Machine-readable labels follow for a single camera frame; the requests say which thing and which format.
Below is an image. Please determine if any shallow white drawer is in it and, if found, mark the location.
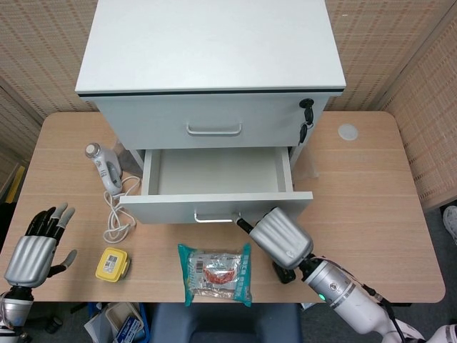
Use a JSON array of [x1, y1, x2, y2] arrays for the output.
[[119, 146, 314, 226]]

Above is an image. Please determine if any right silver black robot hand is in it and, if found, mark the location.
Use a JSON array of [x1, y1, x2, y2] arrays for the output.
[[233, 206, 314, 271]]

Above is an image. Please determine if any white box with blue carton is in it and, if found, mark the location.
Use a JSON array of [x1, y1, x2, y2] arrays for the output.
[[102, 302, 146, 343]]

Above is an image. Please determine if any large silver drawer handle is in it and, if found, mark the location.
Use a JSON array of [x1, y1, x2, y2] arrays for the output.
[[186, 122, 243, 138]]

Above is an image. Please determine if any tall white drawer with lock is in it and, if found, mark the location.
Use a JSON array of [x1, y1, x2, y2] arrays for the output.
[[94, 93, 328, 150]]

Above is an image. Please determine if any yellow flat object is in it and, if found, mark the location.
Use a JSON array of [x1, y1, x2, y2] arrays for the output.
[[9, 165, 26, 191]]

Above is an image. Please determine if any black sauce bottle red cap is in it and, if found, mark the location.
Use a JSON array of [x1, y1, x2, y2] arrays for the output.
[[272, 262, 297, 286]]

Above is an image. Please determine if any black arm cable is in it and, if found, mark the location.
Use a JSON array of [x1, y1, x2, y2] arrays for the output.
[[361, 283, 410, 343]]

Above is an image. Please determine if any white shoe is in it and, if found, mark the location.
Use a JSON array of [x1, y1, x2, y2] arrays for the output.
[[442, 205, 457, 247]]

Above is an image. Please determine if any medium silver drawer handle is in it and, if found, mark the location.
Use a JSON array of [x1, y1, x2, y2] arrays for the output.
[[194, 211, 242, 224]]

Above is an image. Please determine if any white drawer cabinet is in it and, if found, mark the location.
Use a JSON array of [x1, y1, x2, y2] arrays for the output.
[[74, 0, 347, 190]]

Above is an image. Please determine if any yellow lidded plastic box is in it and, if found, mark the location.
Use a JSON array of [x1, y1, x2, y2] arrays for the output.
[[94, 247, 132, 284]]

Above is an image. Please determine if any teal snack packet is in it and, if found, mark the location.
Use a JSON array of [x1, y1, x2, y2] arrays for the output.
[[177, 242, 253, 309]]

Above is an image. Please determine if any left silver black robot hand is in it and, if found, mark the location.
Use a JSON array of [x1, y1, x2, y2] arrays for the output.
[[4, 202, 79, 289]]

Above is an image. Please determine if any white handheld electric device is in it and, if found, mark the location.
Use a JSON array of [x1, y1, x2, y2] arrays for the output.
[[84, 142, 124, 197]]

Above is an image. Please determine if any round white desk grommet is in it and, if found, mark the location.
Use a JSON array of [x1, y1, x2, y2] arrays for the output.
[[337, 123, 360, 141]]

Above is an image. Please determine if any white power cord with plug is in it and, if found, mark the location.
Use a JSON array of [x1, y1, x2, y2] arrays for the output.
[[103, 174, 144, 244]]

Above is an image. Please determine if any dark blue chair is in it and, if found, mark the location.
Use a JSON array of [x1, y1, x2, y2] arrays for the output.
[[149, 302, 303, 343]]

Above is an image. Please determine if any black hanging key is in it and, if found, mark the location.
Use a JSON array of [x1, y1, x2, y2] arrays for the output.
[[297, 122, 312, 146]]

